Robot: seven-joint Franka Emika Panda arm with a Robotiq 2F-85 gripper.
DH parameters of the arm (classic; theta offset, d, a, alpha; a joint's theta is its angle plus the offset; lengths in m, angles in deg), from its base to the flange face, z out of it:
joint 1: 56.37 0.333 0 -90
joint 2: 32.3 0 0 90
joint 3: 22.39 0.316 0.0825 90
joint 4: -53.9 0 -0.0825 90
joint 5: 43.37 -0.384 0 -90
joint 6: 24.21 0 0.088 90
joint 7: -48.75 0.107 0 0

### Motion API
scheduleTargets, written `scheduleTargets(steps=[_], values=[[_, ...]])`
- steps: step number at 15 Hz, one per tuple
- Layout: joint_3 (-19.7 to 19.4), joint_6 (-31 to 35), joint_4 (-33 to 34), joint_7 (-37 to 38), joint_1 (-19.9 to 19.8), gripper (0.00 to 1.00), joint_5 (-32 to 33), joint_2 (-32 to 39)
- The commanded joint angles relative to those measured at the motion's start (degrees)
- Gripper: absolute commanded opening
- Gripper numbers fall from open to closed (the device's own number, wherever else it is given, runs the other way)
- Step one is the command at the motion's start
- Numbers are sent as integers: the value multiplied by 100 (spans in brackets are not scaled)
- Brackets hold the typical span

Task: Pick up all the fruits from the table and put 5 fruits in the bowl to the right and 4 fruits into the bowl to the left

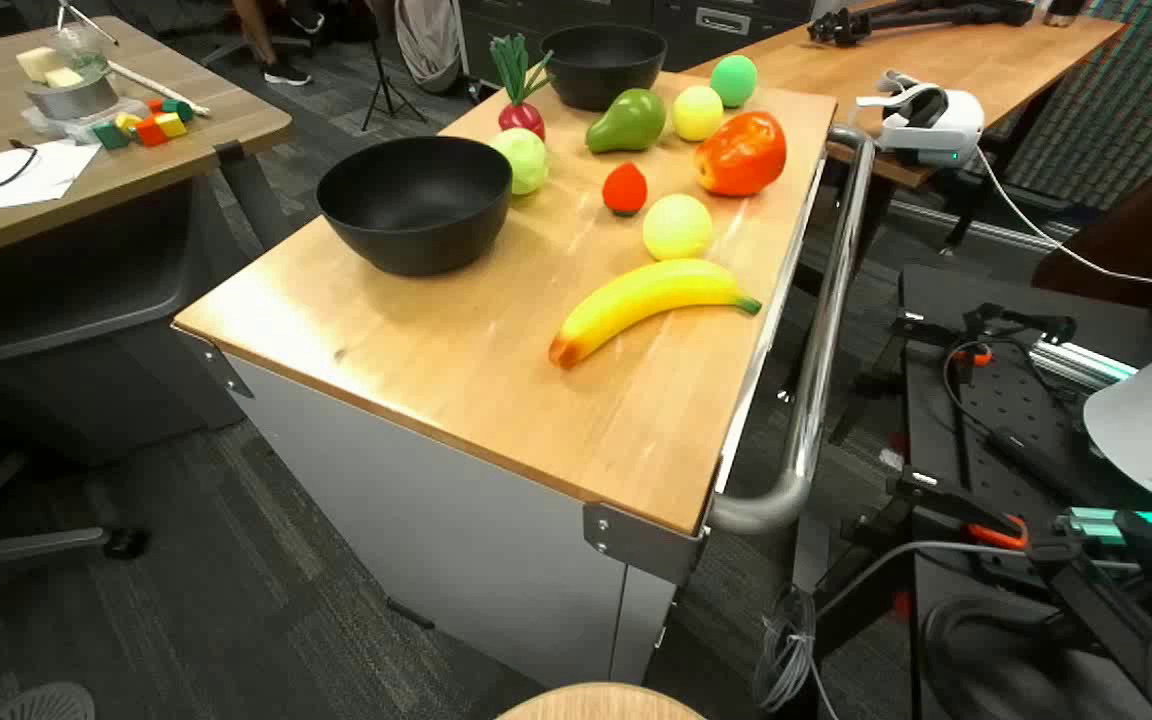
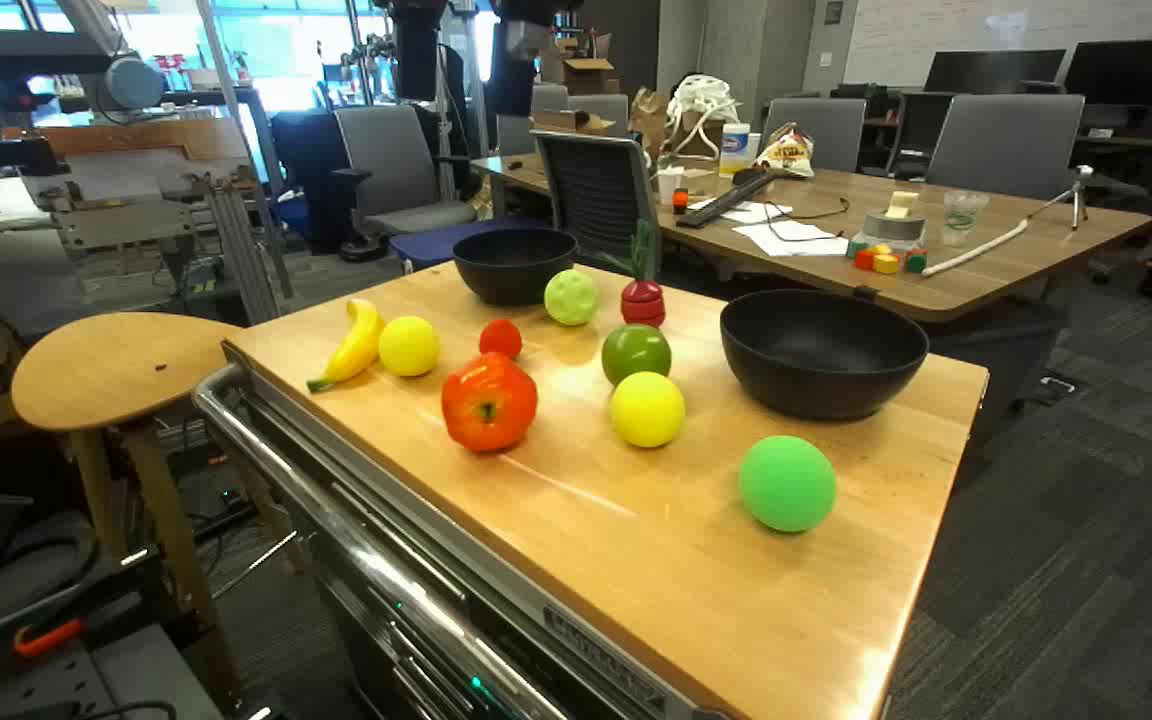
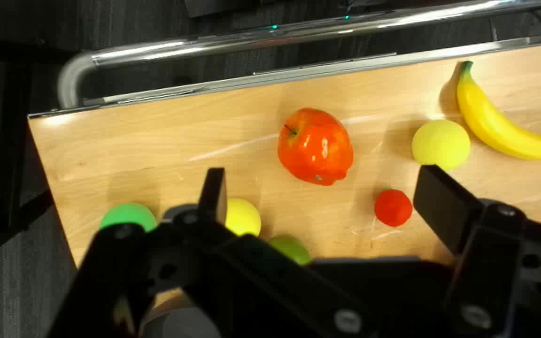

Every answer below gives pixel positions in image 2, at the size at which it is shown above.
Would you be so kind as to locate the yellow ball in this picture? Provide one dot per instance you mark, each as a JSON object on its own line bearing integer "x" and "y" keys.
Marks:
{"x": 411, "y": 344}
{"x": 646, "y": 410}

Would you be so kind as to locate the red radish with green leaves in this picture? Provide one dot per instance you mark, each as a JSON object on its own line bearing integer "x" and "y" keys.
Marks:
{"x": 641, "y": 297}

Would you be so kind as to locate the yellow banana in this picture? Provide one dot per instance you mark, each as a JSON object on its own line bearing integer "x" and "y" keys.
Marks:
{"x": 356, "y": 351}

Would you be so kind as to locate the green foam ball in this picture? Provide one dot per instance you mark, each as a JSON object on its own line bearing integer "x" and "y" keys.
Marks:
{"x": 784, "y": 484}

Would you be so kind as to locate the black bowl far left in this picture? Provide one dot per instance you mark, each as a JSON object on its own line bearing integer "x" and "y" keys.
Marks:
{"x": 509, "y": 265}

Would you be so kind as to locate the black bowl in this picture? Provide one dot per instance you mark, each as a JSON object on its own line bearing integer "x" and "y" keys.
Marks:
{"x": 816, "y": 356}
{"x": 509, "y": 265}

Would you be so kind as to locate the black bowl right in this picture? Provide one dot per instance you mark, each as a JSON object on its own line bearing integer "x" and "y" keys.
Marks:
{"x": 816, "y": 356}

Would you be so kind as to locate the small red strawberry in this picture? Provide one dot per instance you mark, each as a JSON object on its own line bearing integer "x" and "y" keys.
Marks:
{"x": 501, "y": 338}

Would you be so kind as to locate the dark mesh office chair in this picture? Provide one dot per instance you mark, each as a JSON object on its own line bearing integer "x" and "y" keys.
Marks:
{"x": 603, "y": 198}

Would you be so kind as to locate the white papers on desk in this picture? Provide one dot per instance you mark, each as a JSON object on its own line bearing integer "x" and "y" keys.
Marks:
{"x": 779, "y": 233}

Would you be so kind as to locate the grey office chair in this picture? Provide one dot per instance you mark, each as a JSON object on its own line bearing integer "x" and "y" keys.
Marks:
{"x": 398, "y": 180}

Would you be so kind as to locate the coloured toy blocks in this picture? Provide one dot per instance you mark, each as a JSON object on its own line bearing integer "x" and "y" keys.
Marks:
{"x": 885, "y": 261}

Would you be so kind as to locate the wooden desk in background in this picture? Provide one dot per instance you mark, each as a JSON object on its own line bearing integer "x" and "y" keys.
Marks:
{"x": 991, "y": 251}

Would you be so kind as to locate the round wooden stool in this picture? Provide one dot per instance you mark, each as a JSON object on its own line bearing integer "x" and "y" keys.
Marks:
{"x": 106, "y": 379}

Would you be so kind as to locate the metal cart handle bar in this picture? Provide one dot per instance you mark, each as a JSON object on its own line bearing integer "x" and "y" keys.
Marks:
{"x": 479, "y": 668}

